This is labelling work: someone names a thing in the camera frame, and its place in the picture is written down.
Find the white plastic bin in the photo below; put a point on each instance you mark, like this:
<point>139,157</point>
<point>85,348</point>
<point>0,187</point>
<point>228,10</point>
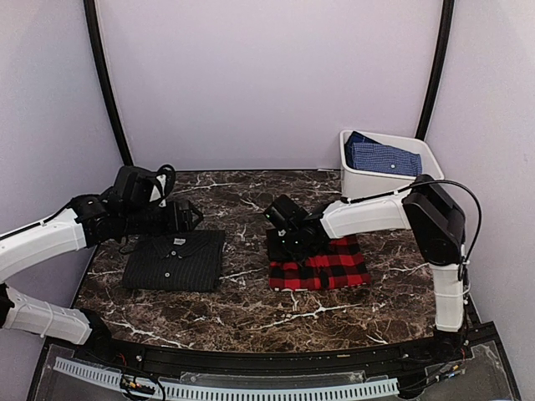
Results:
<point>359,183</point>

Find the white slotted cable duct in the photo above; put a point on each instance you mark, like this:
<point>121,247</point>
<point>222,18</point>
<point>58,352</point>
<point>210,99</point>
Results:
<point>204,386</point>

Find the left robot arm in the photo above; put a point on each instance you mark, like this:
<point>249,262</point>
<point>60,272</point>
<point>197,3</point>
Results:
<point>136,204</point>

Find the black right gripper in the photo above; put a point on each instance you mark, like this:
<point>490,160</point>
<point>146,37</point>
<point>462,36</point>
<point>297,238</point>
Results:
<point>275,255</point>

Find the left black frame post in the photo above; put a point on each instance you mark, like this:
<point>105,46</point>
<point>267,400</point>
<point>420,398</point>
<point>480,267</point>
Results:
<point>103,75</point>

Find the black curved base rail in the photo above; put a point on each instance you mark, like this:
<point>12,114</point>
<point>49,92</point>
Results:
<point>403,358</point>

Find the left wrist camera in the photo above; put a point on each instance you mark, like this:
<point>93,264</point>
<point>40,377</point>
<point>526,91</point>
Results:
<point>163,182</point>

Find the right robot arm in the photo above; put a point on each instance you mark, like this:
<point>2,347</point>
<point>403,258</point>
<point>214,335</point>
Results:
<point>436,221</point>

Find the black pinstriped long sleeve shirt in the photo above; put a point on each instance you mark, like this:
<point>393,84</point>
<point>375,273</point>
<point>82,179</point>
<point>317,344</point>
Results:
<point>181,262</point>

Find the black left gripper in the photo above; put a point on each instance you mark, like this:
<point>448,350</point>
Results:
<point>185,224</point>

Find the red black plaid shirt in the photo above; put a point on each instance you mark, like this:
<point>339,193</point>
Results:
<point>340,266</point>

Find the blue checked shirt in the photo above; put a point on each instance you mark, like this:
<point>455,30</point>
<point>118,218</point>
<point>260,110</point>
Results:
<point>363,153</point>

